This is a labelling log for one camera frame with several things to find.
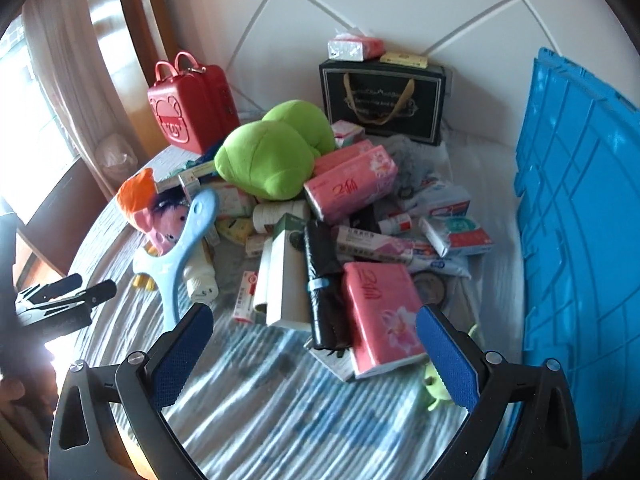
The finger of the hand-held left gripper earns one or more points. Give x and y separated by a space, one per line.
95 292
50 289

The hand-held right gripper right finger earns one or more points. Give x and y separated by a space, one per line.
447 360

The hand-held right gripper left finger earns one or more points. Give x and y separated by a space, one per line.
182 355

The pink tissue pack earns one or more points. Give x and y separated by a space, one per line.
350 185
385 315
340 155

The light blue plastic paddle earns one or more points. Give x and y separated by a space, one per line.
175 265

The tall white box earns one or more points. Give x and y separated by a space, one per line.
290 285

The black garbage bag roll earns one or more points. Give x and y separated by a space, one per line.
322 280

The blue plastic crate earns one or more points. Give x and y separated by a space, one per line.
580 235

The person's left hand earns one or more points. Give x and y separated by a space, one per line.
11 391

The green monster toy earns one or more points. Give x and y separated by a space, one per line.
435 390

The dark tape roll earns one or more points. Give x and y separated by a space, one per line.
430 289

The white squeeze bottle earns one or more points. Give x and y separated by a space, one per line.
200 275

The white blue toothpaste tube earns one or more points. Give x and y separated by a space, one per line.
440 265

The orange-haired pink doll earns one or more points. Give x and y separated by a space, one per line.
145 200

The red teal mask box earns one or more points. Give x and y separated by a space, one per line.
465 237

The yellow green box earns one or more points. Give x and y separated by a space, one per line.
235 231

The pink toothpaste box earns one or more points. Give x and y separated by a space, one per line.
372 246

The clear plastic bag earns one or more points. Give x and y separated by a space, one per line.
115 152

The small medicine bottle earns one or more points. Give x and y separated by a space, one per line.
395 222

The long white box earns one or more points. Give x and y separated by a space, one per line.
192 176

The blue white packet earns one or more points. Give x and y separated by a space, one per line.
440 200

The white round jar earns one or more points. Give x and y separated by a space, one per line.
277 216

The gray plush cloth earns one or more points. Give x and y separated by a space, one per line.
412 160

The red bear suitcase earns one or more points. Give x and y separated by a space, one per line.
190 105

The green plush toy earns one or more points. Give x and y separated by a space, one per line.
265 155

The beige curtain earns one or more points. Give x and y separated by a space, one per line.
75 60

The small red white box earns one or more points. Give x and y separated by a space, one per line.
347 132

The black gift bag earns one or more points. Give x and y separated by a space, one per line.
335 105

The flat yellow box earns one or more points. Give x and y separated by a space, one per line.
404 59

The white red tissue pack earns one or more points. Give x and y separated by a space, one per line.
350 47

